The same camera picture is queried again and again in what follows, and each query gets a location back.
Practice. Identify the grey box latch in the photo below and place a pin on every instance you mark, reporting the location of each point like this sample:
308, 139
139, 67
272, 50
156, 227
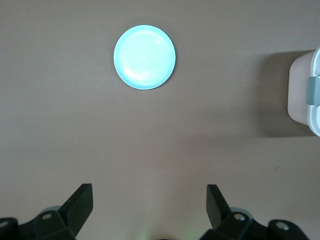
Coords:
313, 90

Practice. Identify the white lidded storage box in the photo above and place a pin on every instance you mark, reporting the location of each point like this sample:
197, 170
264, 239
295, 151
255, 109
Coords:
297, 100

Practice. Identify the light blue round plate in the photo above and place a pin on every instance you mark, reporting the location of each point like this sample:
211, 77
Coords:
142, 57

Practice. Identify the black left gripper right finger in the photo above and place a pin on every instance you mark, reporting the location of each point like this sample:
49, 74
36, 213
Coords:
221, 212

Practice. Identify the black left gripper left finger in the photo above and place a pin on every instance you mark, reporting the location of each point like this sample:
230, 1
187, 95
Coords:
77, 210

